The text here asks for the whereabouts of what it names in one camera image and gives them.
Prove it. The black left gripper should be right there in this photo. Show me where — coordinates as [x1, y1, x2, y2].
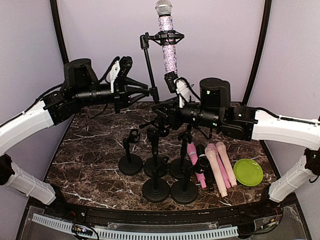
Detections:
[74, 77, 151, 114]

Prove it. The black tripod shock-mount stand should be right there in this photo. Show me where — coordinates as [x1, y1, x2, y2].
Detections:
[139, 30, 185, 137]

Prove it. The pink microphone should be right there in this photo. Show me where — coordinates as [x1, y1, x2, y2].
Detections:
[207, 143, 231, 189]
[187, 142, 207, 189]

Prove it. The small beige microphone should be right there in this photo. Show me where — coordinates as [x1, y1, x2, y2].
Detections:
[205, 143, 228, 198]

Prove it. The black stand with clip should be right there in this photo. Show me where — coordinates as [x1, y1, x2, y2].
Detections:
[169, 124, 193, 180]

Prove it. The beige microphone tall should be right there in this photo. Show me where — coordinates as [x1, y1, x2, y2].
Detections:
[215, 141, 237, 187]

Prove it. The black microphone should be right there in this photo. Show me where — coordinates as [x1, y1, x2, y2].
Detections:
[196, 144, 215, 192]

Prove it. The black stand of small beige microphone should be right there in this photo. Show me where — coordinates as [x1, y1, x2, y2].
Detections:
[118, 128, 143, 176]

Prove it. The black round-base stand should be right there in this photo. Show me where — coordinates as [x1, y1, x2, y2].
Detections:
[142, 157, 170, 203]
[170, 165, 198, 205]

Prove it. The black round-base stand front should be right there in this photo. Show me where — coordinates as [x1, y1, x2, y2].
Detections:
[170, 165, 198, 205]

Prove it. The glitter silver-head microphone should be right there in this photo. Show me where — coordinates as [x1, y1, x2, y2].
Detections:
[155, 0, 178, 74]

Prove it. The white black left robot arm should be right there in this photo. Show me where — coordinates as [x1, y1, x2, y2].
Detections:
[0, 56, 150, 218]

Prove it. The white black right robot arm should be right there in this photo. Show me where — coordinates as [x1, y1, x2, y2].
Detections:
[152, 77, 320, 217]

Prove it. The green plate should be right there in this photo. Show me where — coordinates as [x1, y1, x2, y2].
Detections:
[233, 158, 264, 187]

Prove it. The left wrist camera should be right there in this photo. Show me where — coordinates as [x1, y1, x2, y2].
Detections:
[102, 56, 133, 93]

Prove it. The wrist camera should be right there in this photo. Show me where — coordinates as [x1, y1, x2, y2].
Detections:
[164, 71, 192, 108]
[102, 56, 133, 93]

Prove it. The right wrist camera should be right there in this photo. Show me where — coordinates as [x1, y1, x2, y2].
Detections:
[164, 71, 192, 108]

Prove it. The black front rail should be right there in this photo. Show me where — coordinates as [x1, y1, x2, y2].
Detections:
[66, 203, 282, 226]

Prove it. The white cable duct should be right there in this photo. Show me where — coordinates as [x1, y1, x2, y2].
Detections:
[31, 213, 239, 240]

